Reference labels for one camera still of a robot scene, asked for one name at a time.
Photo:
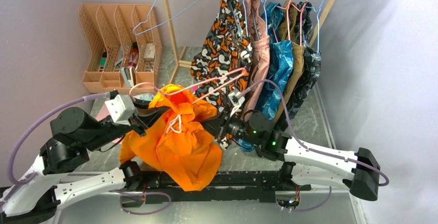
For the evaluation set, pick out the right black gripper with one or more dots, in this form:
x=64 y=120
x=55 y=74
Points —
x=214 y=125

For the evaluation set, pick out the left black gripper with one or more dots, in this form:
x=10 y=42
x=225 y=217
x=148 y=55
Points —
x=144 y=116

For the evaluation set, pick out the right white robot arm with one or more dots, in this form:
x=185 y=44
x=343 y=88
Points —
x=303 y=163

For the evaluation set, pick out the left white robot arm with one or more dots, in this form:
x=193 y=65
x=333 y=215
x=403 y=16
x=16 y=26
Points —
x=78 y=127

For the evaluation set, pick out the orange camouflage shorts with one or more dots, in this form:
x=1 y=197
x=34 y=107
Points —
x=225 y=58

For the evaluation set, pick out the pink shorts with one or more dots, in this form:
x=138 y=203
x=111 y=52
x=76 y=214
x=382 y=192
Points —
x=260 y=40

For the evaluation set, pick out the blue patterned shorts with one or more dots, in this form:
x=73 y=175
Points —
x=268 y=103

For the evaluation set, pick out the brown shorts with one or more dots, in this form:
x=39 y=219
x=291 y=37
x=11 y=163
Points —
x=289 y=53

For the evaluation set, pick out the blue packaged item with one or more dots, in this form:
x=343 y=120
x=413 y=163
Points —
x=145 y=96

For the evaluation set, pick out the pink clipboard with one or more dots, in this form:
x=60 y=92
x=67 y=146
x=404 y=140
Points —
x=102 y=113

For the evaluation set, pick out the peach file organizer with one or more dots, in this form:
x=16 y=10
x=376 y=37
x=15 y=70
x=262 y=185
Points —
x=114 y=33

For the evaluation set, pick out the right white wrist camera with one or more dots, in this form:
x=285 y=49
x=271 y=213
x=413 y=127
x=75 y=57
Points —
x=236 y=99

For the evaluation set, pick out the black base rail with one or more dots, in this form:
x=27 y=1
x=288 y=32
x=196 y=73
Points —
x=225 y=186

